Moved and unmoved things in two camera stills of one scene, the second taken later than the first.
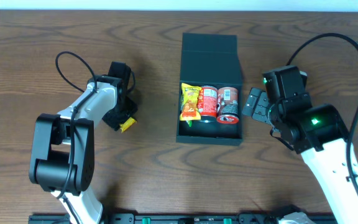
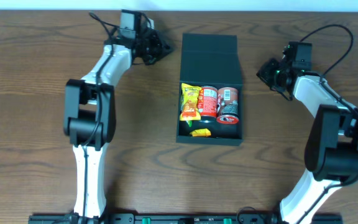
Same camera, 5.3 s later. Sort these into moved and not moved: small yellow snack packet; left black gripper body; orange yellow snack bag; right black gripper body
Moved: right black gripper body; left black gripper body; small yellow snack packet
Not moved: orange yellow snack bag
